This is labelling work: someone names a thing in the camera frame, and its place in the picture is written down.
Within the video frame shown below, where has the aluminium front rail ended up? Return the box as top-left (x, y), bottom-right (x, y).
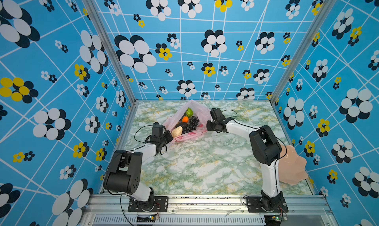
top-left (80, 194), bottom-right (338, 226)

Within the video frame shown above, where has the black grape bunch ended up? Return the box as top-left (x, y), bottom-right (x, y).
top-left (186, 116), bottom-right (199, 132)

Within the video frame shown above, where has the corner aluminium post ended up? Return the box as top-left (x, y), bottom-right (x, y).
top-left (270, 0), bottom-right (337, 105)
top-left (82, 0), bottom-right (136, 106)

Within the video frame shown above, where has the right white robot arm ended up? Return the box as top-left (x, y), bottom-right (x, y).
top-left (206, 108), bottom-right (284, 212)

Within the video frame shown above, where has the pink plastic bag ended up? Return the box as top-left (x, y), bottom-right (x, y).
top-left (163, 101), bottom-right (211, 142)

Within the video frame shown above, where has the pink wavy plate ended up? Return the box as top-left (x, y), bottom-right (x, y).
top-left (278, 144), bottom-right (308, 185)

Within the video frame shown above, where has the beige pear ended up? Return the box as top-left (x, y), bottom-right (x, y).
top-left (171, 126), bottom-right (183, 138)

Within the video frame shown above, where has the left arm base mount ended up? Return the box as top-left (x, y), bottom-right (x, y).
top-left (127, 196), bottom-right (169, 213)

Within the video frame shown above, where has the right corner aluminium post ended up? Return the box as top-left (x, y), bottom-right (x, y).
top-left (270, 0), bottom-right (337, 105)

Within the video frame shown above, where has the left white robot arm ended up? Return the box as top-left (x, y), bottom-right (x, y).
top-left (103, 122), bottom-right (173, 204)

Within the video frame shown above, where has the left corner aluminium post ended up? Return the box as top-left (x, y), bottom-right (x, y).
top-left (82, 0), bottom-right (136, 106)

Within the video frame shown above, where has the green kiwi fruit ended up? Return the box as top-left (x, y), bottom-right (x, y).
top-left (185, 108), bottom-right (193, 118)

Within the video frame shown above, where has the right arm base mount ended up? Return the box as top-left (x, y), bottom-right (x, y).
top-left (242, 195), bottom-right (289, 213)

